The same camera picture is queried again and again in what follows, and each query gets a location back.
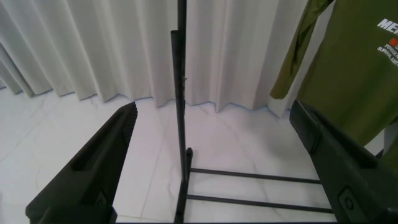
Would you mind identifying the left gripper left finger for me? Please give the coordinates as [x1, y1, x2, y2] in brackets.
[25, 101, 139, 223]

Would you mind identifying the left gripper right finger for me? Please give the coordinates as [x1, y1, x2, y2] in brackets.
[289, 99, 398, 223]

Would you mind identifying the green long-sleeved shirt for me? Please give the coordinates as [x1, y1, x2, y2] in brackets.
[269, 0, 398, 172]

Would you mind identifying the black clothes rack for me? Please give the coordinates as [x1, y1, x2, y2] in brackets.
[170, 0, 385, 223]

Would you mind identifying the white curtain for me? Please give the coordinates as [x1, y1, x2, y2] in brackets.
[0, 0, 336, 118]

